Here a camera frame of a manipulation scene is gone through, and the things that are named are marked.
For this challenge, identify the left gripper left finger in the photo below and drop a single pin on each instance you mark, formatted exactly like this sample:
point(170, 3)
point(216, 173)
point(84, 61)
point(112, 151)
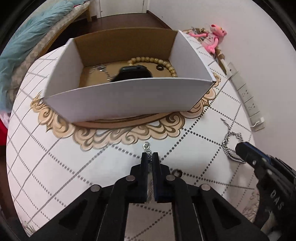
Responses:
point(99, 213)

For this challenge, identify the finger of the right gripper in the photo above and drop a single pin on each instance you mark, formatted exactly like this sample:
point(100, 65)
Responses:
point(248, 155)
point(251, 150)

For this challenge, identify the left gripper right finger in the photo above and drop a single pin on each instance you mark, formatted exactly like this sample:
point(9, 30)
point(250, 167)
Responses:
point(199, 212)

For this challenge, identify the white power strip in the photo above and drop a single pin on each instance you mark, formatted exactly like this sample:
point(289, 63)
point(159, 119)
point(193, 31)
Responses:
point(255, 116)

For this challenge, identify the white patterned tablecloth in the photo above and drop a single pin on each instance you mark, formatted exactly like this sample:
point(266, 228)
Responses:
point(50, 162)

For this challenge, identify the brown checkered cushion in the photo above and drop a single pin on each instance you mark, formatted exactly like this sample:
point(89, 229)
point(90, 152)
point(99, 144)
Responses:
point(219, 56)

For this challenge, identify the pink panther plush toy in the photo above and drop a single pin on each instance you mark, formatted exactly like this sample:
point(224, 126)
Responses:
point(212, 38)

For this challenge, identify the red bed sheet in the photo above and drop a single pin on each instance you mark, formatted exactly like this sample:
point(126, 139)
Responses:
point(4, 125)

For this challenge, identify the white cardboard box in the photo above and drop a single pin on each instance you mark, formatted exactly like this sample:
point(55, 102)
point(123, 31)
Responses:
point(79, 87)

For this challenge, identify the black watch band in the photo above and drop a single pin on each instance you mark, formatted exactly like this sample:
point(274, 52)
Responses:
point(132, 72)

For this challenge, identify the patterned mattress bed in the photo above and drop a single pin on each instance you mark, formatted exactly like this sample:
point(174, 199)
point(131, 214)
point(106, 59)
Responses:
point(37, 35)

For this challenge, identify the teal duvet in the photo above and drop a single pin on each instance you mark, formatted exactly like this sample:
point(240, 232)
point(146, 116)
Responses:
point(9, 54)

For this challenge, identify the white door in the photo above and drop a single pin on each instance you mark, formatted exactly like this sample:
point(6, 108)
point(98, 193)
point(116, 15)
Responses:
point(118, 7)

